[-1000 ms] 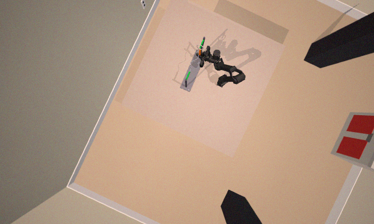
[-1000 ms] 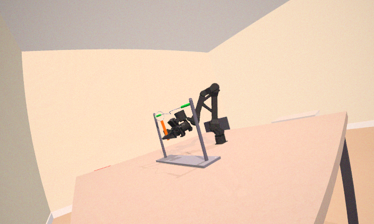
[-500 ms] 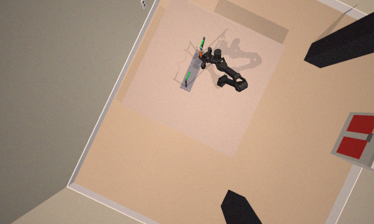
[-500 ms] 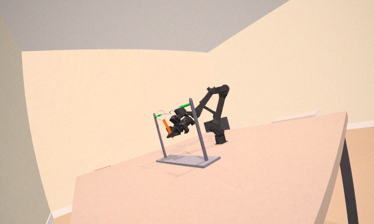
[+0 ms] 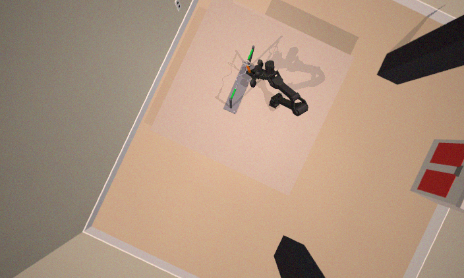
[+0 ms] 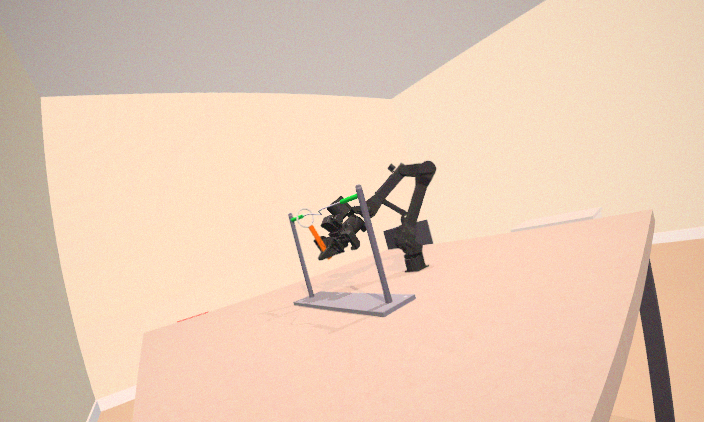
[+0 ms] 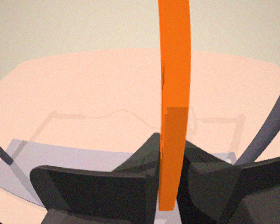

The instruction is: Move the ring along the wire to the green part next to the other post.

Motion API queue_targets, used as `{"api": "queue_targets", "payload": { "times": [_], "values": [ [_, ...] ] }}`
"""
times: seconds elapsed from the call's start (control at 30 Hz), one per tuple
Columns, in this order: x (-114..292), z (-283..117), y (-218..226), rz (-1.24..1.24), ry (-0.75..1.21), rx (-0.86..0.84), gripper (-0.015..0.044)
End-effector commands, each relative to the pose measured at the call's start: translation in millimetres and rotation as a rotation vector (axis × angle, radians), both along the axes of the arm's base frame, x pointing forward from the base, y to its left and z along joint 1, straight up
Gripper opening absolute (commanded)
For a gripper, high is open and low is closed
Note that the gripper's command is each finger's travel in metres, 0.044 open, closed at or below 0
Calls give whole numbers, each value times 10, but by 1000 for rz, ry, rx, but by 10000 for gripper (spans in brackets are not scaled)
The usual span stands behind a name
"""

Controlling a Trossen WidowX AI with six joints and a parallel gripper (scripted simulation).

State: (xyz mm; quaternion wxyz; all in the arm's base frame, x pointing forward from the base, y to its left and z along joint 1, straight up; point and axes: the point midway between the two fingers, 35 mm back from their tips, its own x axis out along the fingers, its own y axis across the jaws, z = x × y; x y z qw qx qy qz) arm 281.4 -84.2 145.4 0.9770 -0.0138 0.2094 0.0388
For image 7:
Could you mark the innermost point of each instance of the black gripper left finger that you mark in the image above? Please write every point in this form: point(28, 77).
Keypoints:
point(127, 193)

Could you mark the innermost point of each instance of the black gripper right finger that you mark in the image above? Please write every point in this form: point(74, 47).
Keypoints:
point(210, 188)

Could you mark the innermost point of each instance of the orange handle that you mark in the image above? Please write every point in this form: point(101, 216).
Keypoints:
point(175, 60)

